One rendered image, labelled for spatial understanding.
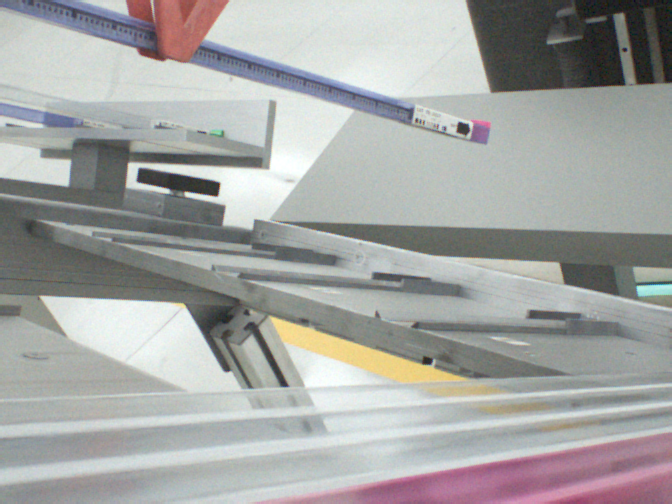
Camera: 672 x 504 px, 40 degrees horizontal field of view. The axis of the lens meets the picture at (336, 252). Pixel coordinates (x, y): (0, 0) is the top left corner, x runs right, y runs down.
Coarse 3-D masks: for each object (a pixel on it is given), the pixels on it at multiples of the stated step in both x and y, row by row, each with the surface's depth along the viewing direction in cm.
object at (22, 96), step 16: (0, 96) 69; (16, 96) 70; (32, 96) 71; (48, 96) 72; (64, 112) 74; (80, 112) 75; (96, 112) 76; (112, 112) 77; (128, 112) 79; (144, 128) 80
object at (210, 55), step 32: (0, 0) 35; (32, 0) 35; (64, 0) 36; (96, 32) 38; (128, 32) 39; (192, 64) 43; (224, 64) 43; (256, 64) 44; (320, 96) 48; (352, 96) 49; (384, 96) 51; (480, 128) 58
